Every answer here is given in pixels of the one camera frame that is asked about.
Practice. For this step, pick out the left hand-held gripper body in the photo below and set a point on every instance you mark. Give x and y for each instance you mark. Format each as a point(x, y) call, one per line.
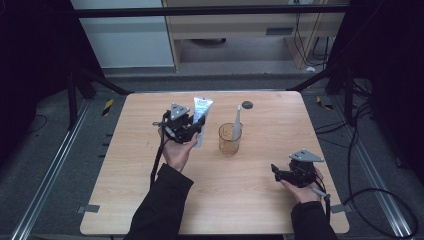
point(178, 125)

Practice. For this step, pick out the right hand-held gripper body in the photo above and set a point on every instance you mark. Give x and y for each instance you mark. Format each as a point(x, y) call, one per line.
point(303, 171)

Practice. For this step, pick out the white blue toothpaste tube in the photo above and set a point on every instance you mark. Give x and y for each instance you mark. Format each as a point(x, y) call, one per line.
point(203, 106)

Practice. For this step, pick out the clear amber glass cup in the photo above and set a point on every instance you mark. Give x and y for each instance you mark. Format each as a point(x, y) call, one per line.
point(229, 143)

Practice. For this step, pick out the white electric toothbrush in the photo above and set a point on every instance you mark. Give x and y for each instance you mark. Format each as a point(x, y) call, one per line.
point(237, 121)

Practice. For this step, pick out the person's right hand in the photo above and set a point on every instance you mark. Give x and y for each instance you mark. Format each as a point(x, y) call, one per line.
point(308, 193)

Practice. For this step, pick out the person's left hand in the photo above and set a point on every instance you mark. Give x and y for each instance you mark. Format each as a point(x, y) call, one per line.
point(176, 153)

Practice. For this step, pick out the small black round disc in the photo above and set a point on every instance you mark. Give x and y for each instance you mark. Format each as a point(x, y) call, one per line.
point(247, 105)

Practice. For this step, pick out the grey tape piece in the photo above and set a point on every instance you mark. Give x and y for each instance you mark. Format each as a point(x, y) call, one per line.
point(88, 208)
point(341, 208)

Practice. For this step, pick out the yellow black hazard tape strip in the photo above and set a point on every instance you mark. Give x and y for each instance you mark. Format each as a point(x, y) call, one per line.
point(324, 104)
point(107, 107)

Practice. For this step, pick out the black metal stand leg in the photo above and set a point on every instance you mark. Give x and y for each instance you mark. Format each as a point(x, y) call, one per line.
point(100, 80)
point(333, 76)

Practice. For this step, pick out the white cabinet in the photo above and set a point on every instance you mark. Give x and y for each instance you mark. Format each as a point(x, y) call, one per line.
point(126, 40)

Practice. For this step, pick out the light wooden desk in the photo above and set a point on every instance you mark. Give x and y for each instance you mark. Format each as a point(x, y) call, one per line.
point(233, 26)

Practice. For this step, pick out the small white floor object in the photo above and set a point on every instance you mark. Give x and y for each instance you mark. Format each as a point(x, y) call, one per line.
point(310, 69)

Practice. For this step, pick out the black curtain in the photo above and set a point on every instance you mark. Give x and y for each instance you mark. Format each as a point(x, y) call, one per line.
point(36, 66)
point(390, 66)

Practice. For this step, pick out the aluminium floor rail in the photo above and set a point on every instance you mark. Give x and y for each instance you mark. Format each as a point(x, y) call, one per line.
point(50, 176)
point(376, 180)

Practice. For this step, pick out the black horizontal frame bar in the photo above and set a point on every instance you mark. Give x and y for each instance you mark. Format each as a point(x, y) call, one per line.
point(200, 12)

